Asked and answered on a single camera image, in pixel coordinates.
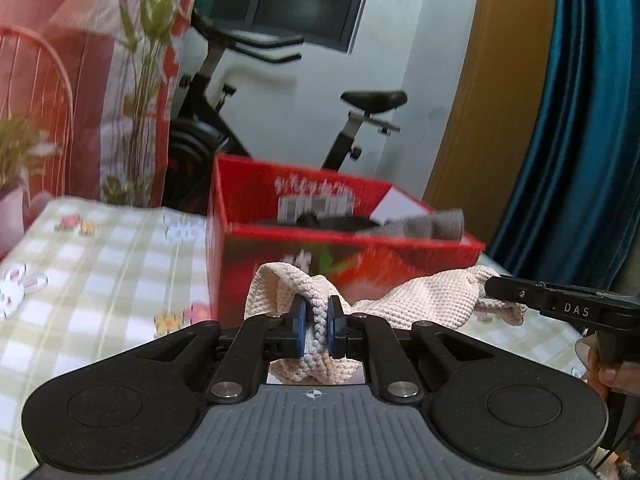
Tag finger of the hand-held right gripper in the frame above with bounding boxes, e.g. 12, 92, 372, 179
484, 275, 544, 317

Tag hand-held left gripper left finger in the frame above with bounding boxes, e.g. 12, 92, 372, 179
131, 294, 309, 406

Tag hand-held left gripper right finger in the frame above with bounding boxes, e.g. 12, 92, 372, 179
327, 295, 497, 405

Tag cream knit cloth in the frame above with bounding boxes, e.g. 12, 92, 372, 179
243, 261, 527, 387

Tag red cardboard box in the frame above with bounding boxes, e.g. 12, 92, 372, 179
206, 155, 486, 328

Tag grey cloth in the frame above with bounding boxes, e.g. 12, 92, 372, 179
372, 208, 466, 243

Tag person's right hand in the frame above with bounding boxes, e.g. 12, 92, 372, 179
575, 335, 640, 396

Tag black exercise bike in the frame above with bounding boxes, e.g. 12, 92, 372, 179
167, 10, 408, 211

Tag wooden door panel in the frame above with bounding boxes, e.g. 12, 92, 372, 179
422, 0, 558, 211

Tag checked rabbit print tablecloth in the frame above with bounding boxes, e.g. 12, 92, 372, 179
0, 197, 608, 480

